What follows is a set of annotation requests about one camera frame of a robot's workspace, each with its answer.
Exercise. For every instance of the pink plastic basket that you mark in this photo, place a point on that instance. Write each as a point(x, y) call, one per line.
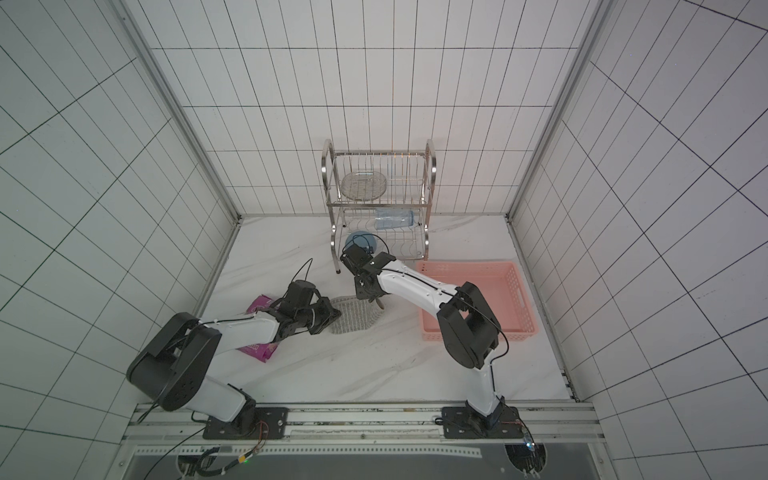
point(502, 285)

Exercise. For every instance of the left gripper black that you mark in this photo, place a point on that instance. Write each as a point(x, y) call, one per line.
point(329, 316)

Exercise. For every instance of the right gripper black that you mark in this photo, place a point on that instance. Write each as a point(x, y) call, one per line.
point(366, 285)

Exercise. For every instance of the blue bowl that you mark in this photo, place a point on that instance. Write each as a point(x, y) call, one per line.
point(365, 240)

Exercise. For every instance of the clear plastic bottle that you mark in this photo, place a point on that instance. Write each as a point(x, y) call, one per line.
point(393, 218)

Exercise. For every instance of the clear glass plate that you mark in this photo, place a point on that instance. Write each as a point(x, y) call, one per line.
point(363, 186)

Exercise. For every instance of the magenta snack bag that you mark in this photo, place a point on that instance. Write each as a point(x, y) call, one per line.
point(261, 346)

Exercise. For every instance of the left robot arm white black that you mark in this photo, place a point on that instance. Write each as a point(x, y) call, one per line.
point(173, 368)

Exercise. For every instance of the aluminium mounting rail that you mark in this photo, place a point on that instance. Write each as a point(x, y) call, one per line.
point(543, 422)

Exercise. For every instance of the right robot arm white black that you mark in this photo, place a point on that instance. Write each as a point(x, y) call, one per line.
point(470, 333)

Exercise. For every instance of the steel two-tier dish rack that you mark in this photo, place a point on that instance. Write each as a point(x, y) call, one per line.
point(411, 183)

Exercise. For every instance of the grey striped square dishcloth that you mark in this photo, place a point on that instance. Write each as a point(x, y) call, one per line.
point(356, 315)

